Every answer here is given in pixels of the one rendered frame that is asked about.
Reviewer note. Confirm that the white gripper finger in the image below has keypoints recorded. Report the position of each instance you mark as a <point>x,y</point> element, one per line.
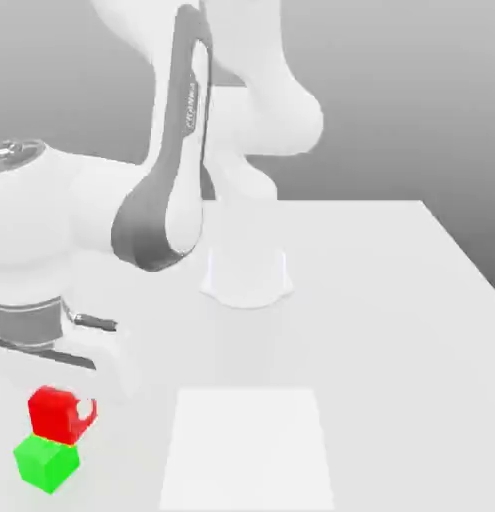
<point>86,407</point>

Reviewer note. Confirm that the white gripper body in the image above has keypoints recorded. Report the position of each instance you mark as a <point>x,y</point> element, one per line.
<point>111,360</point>

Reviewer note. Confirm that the small green cube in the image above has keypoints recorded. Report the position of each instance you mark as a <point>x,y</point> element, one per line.
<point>45,464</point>

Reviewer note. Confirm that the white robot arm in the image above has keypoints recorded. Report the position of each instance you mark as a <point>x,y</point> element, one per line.
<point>91,208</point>

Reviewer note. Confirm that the small red cube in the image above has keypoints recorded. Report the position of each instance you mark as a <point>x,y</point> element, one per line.
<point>51,414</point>

